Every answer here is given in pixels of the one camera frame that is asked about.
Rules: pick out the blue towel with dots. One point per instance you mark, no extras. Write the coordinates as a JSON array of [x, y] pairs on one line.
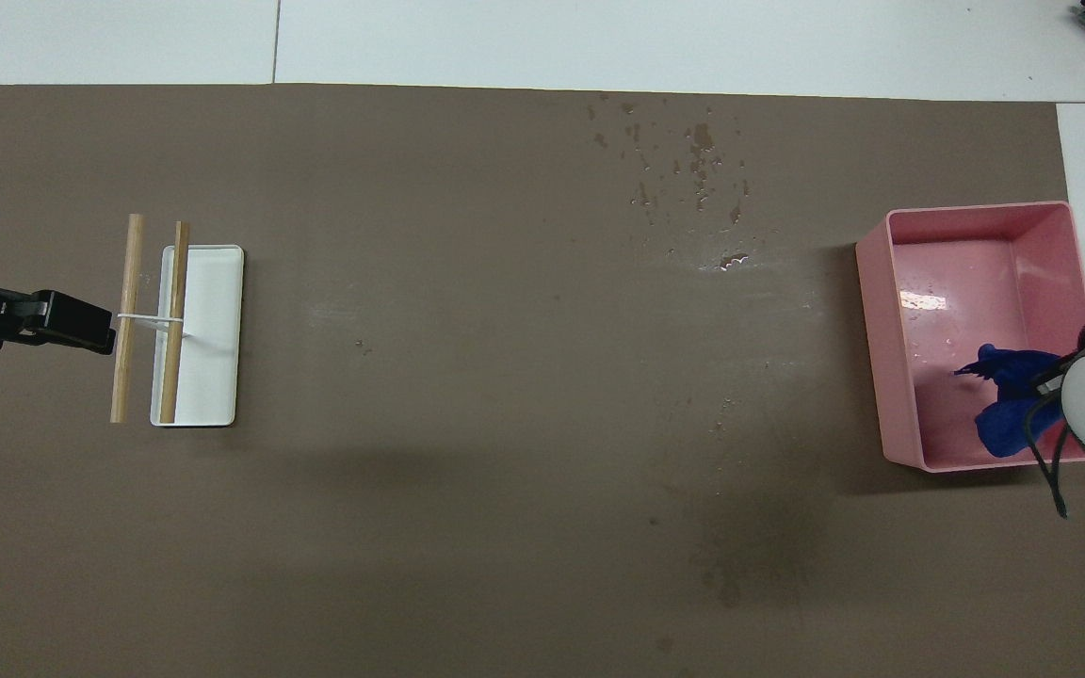
[[1009, 428]]

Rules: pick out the water puddle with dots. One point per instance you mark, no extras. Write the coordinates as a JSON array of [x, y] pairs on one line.
[[733, 261]]

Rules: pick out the wooden rack rod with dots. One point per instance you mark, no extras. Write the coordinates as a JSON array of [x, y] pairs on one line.
[[175, 273], [128, 273]]

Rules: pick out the pink plastic bin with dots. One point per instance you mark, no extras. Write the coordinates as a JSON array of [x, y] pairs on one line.
[[938, 282]]

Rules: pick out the white rack with wooden bars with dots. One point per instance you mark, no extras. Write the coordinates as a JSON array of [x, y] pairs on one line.
[[218, 377]]

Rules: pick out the brown table mat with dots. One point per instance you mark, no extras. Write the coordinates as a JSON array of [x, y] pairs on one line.
[[467, 471]]

